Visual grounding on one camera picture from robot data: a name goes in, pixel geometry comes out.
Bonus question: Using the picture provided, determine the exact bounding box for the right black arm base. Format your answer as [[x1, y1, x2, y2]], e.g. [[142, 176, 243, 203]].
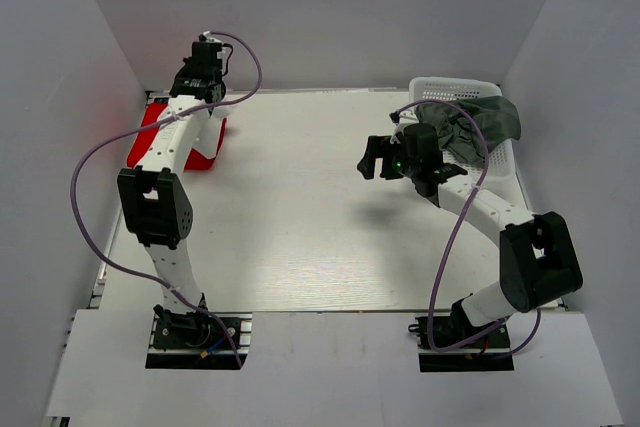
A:
[[407, 315, 514, 373]]

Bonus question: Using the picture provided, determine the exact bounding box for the grey t shirt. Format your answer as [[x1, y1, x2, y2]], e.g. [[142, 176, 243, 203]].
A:
[[415, 96, 522, 168]]

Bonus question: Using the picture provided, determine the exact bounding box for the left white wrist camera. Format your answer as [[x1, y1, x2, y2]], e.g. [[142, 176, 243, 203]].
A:
[[198, 31, 222, 44]]

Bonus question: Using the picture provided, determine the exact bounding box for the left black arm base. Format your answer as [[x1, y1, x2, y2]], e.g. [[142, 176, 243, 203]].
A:
[[145, 305, 252, 371]]

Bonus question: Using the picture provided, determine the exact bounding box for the white plastic basket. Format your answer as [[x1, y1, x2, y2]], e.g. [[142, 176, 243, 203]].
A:
[[408, 77, 515, 188]]

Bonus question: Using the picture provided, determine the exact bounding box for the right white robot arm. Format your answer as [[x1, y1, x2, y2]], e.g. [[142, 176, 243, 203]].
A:
[[357, 123, 583, 346]]

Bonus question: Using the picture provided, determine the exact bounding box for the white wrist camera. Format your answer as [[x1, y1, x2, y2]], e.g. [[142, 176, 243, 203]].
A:
[[198, 31, 222, 44], [389, 107, 419, 144]]

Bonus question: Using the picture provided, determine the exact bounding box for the folded red t shirt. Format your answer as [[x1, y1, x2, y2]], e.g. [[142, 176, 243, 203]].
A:
[[126, 101, 217, 171]]

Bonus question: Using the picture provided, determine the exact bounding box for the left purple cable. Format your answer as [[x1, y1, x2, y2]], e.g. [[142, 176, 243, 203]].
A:
[[69, 31, 264, 368]]

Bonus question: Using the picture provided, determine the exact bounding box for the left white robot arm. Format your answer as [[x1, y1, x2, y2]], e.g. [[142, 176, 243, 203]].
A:
[[117, 34, 227, 346]]

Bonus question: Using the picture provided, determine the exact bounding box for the white t shirt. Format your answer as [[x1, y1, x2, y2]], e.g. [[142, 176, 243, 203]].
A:
[[193, 106, 234, 159]]

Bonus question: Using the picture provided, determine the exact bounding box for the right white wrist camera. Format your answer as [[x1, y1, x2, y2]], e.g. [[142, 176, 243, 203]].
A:
[[389, 107, 419, 144]]

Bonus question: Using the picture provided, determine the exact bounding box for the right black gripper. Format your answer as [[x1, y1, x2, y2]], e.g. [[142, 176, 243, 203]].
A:
[[359, 135, 421, 180]]

